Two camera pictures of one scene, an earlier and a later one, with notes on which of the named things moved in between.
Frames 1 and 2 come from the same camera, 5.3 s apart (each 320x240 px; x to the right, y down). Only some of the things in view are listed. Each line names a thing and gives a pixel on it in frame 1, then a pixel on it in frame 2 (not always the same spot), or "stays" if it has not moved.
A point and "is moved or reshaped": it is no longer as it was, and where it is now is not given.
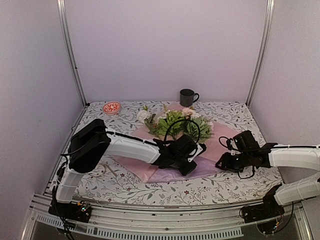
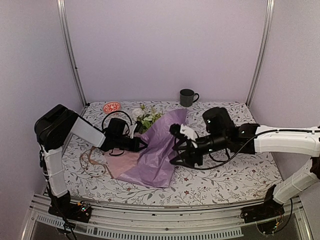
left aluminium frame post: x=61 y=20 stays
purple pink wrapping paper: x=207 y=160 is moved or reshaped
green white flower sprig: x=174 y=124 → x=151 y=115
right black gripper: x=226 y=163 → x=188 y=154
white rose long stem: x=142 y=115 → x=137 y=113
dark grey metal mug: x=186 y=97 stays
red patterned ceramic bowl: x=111 y=108 stays
